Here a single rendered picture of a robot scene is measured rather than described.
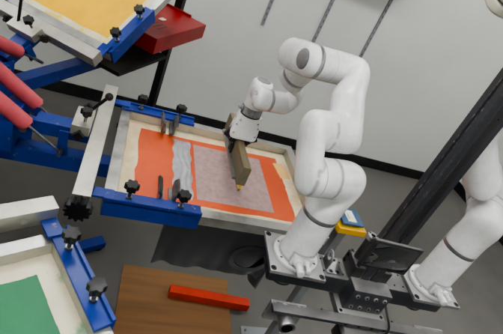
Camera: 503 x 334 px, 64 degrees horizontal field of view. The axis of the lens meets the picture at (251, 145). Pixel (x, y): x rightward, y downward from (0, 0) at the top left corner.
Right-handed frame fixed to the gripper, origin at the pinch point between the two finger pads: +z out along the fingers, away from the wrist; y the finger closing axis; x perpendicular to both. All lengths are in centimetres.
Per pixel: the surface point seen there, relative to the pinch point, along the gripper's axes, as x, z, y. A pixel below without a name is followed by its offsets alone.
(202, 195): -13.7, 14.1, -9.6
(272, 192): -4.0, 14.1, 20.0
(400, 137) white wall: 201, 64, 235
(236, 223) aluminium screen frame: -28.7, 11.3, 0.2
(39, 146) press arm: 0, 17, -66
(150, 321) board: -2, 108, -7
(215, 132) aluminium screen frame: 25.9, 10.7, -2.4
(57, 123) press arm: -2, 5, -61
